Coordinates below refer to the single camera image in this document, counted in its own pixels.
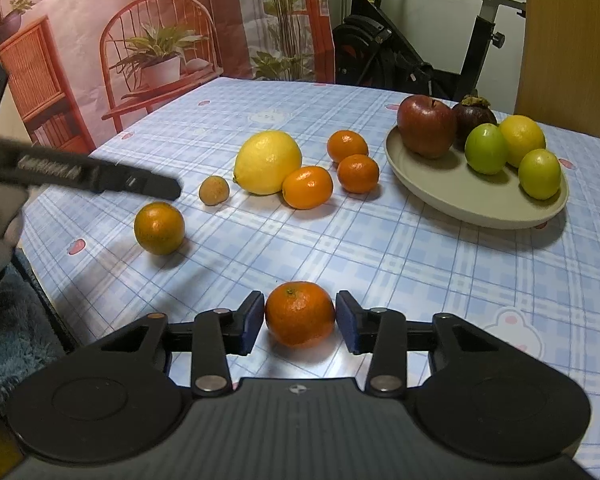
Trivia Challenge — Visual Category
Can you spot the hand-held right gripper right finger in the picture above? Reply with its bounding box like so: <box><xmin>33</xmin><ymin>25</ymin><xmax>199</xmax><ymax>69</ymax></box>
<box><xmin>335</xmin><ymin>290</ymin><xmax>503</xmax><ymax>397</ymax></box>

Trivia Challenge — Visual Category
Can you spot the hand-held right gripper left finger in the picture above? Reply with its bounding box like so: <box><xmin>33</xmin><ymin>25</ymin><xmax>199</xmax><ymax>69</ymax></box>
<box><xmin>97</xmin><ymin>290</ymin><xmax>266</xmax><ymax>397</ymax></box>

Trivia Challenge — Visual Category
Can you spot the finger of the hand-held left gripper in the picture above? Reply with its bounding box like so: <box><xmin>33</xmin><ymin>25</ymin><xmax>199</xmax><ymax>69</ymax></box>
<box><xmin>97</xmin><ymin>161</ymin><xmax>182</xmax><ymax>201</ymax></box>

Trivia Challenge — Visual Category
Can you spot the greenish orange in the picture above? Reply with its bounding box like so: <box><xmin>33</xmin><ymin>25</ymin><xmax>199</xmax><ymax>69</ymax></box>
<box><xmin>133</xmin><ymin>201</ymin><xmax>186</xmax><ymax>256</ymax></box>

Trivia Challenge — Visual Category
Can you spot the small orange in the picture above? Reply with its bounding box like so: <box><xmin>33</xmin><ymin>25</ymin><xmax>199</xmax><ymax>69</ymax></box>
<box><xmin>327</xmin><ymin>130</ymin><xmax>370</xmax><ymax>164</ymax></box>
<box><xmin>281</xmin><ymin>165</ymin><xmax>334</xmax><ymax>210</ymax></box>
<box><xmin>337</xmin><ymin>153</ymin><xmax>381</xmax><ymax>195</ymax></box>
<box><xmin>264</xmin><ymin>281</ymin><xmax>337</xmax><ymax>348</ymax></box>

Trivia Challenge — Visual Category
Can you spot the brown longan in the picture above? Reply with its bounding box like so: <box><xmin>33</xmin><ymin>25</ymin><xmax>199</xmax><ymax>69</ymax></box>
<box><xmin>198</xmin><ymin>175</ymin><xmax>231</xmax><ymax>206</ymax></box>

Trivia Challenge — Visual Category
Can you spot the large yellow lemon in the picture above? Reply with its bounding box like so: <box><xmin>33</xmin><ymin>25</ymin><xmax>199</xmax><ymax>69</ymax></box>
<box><xmin>233</xmin><ymin>130</ymin><xmax>303</xmax><ymax>196</ymax></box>

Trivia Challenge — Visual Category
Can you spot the beige plate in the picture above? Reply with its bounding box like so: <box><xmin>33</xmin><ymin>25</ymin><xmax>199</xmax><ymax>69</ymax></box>
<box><xmin>384</xmin><ymin>125</ymin><xmax>570</xmax><ymax>231</ymax></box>

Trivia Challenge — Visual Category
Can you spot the red apple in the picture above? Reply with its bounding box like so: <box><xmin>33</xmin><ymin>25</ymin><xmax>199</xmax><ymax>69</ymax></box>
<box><xmin>397</xmin><ymin>95</ymin><xmax>458</xmax><ymax>160</ymax></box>

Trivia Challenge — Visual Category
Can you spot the green round fruit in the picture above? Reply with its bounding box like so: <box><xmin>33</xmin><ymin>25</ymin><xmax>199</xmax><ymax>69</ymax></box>
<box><xmin>464</xmin><ymin>123</ymin><xmax>510</xmax><ymax>176</ymax></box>
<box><xmin>518</xmin><ymin>148</ymin><xmax>562</xmax><ymax>201</ymax></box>

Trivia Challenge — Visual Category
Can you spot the dark purple mangosteen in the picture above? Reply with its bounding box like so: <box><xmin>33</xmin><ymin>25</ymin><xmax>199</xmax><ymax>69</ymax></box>
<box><xmin>451</xmin><ymin>94</ymin><xmax>498</xmax><ymax>148</ymax></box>

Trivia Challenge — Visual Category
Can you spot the small yellow lemon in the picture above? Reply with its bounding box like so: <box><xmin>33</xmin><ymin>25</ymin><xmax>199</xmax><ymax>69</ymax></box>
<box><xmin>497</xmin><ymin>115</ymin><xmax>547</xmax><ymax>169</ymax></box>

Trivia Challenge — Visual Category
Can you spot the person's left hand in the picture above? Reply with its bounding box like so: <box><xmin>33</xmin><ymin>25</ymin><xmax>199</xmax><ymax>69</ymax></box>
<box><xmin>0</xmin><ymin>182</ymin><xmax>28</xmax><ymax>276</ymax></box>

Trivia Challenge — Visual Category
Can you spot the black exercise bike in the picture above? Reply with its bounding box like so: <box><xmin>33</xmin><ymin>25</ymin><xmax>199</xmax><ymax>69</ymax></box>
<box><xmin>332</xmin><ymin>0</ymin><xmax>527</xmax><ymax>103</ymax></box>

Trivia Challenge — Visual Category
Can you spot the wooden door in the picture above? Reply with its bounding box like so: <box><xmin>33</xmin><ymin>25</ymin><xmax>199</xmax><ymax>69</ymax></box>
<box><xmin>512</xmin><ymin>0</ymin><xmax>600</xmax><ymax>156</ymax></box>

